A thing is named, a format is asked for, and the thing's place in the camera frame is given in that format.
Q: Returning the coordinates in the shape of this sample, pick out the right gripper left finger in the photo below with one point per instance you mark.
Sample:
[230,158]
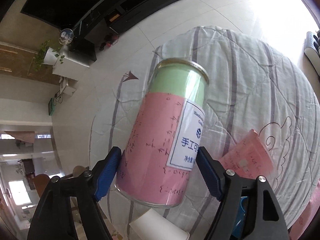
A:
[53,216]

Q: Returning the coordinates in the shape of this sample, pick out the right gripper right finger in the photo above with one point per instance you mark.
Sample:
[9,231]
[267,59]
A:
[263,217]

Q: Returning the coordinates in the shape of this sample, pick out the pink green paper-wrapped jar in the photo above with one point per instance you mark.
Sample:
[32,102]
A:
[165,138]

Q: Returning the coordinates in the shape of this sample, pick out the small pink paper-wrapped cup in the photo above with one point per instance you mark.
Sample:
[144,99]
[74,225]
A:
[248,158]

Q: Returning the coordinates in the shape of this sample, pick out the white paper cup lying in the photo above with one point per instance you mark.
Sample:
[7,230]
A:
[152,226]

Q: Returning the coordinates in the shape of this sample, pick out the striped light quilt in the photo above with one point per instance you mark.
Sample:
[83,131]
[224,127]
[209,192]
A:
[251,86]

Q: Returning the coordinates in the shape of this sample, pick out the white side cabinet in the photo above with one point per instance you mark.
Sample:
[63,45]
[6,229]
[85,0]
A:
[73,67]

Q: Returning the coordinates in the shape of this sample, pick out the potted vine white pot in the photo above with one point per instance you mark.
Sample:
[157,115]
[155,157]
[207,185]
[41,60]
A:
[48,55]

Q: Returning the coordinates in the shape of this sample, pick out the white massage chair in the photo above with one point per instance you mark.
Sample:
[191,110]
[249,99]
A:
[311,50]

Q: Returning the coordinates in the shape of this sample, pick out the round decorative plate left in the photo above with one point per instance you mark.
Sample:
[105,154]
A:
[66,36]

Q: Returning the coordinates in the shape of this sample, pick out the black tv cabinet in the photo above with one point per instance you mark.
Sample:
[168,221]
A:
[96,20]

